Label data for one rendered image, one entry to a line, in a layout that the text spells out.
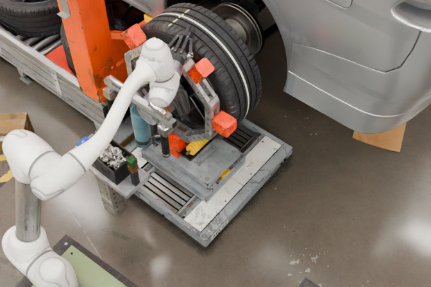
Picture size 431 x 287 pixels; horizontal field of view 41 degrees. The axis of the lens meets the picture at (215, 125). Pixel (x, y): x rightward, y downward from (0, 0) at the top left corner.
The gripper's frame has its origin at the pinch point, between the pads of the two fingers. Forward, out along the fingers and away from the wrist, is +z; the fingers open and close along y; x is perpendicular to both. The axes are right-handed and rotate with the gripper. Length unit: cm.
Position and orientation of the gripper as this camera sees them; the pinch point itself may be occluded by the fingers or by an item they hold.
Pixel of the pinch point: (186, 32)
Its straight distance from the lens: 254.7
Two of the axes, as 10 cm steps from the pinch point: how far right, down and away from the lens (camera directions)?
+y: 9.7, 2.4, -0.9
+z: 2.5, -7.7, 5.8
